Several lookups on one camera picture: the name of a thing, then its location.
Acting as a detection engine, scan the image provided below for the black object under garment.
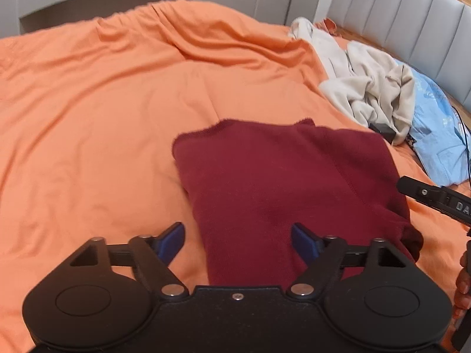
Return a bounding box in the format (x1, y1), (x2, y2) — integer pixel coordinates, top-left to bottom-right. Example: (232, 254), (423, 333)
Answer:
(369, 123), (396, 144)

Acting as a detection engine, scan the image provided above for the orange duvet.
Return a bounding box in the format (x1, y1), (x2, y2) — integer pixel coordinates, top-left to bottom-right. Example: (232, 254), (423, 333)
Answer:
(0, 0), (469, 353)

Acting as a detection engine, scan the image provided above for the light blue garment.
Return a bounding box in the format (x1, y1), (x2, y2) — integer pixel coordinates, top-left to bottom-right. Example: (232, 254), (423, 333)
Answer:
(406, 68), (470, 187)

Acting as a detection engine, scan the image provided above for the beige crumpled garment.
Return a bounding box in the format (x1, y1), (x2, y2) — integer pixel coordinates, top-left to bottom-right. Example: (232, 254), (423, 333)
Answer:
(289, 18), (415, 145)

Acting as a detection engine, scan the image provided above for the grey padded headboard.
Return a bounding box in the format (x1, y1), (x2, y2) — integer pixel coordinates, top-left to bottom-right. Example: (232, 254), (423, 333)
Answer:
(327, 0), (470, 109)

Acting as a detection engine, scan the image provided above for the person's right hand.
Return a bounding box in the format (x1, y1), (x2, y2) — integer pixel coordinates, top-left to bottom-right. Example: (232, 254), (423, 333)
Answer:
(453, 252), (471, 319)

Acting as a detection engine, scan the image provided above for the dark red long-sleeve sweater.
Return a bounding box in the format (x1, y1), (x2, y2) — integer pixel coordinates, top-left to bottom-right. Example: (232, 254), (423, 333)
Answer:
(173, 119), (424, 287)

